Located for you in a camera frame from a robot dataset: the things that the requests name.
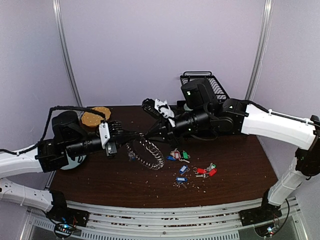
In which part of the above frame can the aluminium frame post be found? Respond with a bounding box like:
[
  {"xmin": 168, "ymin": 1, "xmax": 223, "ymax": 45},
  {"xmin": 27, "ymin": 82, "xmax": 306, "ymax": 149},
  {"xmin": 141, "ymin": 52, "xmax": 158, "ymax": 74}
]
[
  {"xmin": 245, "ymin": 0, "xmax": 274, "ymax": 101},
  {"xmin": 52, "ymin": 0, "xmax": 83, "ymax": 107}
]

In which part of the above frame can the metal disc with key rings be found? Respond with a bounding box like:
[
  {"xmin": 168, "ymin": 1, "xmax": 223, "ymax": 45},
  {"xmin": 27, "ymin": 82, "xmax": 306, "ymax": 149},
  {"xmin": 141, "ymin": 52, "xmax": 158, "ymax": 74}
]
[{"xmin": 125, "ymin": 137, "xmax": 165, "ymax": 171}]

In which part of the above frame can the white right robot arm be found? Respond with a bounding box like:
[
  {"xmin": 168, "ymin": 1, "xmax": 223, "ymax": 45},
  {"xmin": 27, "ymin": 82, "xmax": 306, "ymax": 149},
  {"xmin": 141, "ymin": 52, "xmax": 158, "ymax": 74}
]
[{"xmin": 142, "ymin": 78, "xmax": 320, "ymax": 221}]

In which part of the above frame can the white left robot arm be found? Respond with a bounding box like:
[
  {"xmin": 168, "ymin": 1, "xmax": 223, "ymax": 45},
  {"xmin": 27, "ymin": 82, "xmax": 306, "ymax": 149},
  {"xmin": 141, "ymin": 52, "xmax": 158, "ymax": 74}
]
[{"xmin": 0, "ymin": 106, "xmax": 140, "ymax": 222}]

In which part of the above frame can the right aluminium frame post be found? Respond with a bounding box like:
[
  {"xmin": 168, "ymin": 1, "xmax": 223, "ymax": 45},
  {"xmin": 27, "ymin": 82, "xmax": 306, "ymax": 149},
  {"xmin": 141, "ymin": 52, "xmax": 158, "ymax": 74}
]
[{"xmin": 245, "ymin": 0, "xmax": 274, "ymax": 101}]

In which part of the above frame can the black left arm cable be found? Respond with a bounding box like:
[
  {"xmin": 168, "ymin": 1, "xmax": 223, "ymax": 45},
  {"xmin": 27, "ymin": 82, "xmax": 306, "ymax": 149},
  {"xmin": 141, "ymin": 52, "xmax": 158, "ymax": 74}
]
[{"xmin": 0, "ymin": 104, "xmax": 108, "ymax": 156}]

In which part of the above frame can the yellow dotted plate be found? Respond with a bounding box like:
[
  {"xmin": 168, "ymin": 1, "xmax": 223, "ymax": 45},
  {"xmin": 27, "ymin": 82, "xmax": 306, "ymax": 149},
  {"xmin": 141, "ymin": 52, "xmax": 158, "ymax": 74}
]
[{"xmin": 81, "ymin": 106, "xmax": 111, "ymax": 128}]

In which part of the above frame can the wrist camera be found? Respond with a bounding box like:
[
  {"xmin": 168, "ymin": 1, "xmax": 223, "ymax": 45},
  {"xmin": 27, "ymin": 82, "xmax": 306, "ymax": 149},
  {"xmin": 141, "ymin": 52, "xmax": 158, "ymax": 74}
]
[
  {"xmin": 141, "ymin": 98, "xmax": 176, "ymax": 127},
  {"xmin": 98, "ymin": 120, "xmax": 123, "ymax": 154}
]

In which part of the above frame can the mixed colour key tag bunch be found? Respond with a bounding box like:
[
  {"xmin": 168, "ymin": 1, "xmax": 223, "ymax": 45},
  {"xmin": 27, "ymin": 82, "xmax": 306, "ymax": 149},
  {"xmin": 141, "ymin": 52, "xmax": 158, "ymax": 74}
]
[{"xmin": 166, "ymin": 148, "xmax": 191, "ymax": 163}]

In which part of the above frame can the aluminium front rail base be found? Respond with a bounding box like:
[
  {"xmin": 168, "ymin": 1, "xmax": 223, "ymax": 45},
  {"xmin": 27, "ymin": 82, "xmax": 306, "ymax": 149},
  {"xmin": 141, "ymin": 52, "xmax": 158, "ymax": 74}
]
[{"xmin": 19, "ymin": 194, "xmax": 301, "ymax": 240}]

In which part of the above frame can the celadon green bowl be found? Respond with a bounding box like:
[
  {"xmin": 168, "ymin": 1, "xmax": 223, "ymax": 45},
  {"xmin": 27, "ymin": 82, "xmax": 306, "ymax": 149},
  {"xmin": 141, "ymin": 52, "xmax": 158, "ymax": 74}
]
[{"xmin": 183, "ymin": 104, "xmax": 192, "ymax": 111}]

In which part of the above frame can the left aluminium frame post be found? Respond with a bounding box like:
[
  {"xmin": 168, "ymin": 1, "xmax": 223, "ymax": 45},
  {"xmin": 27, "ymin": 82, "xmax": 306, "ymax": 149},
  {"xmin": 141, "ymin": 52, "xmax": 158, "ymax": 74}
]
[{"xmin": 52, "ymin": 0, "xmax": 83, "ymax": 107}]

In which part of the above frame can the light blue plate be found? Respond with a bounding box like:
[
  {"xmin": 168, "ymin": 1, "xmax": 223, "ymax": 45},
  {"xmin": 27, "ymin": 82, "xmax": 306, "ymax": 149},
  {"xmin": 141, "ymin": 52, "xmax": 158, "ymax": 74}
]
[{"xmin": 61, "ymin": 155, "xmax": 87, "ymax": 171}]

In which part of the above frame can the black wire dish rack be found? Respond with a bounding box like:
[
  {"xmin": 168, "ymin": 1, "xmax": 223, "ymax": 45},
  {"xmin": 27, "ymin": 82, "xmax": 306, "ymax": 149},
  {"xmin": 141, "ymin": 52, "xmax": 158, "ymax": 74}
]
[{"xmin": 180, "ymin": 71, "xmax": 229, "ymax": 110}]

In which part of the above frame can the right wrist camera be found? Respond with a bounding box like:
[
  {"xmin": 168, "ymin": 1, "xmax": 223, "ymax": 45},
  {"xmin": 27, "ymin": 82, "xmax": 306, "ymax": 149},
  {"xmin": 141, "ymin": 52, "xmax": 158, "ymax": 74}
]
[{"xmin": 141, "ymin": 98, "xmax": 176, "ymax": 127}]

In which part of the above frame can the red key tag bunch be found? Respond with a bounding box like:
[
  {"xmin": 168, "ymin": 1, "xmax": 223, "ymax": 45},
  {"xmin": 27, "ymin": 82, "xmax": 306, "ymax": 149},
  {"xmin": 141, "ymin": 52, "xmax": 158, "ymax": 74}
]
[{"xmin": 192, "ymin": 163, "xmax": 218, "ymax": 179}]

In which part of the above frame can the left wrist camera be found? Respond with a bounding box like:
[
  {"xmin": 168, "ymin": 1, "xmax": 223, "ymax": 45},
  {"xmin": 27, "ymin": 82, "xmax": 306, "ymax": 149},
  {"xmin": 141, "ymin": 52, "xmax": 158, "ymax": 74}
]
[{"xmin": 98, "ymin": 120, "xmax": 123, "ymax": 154}]

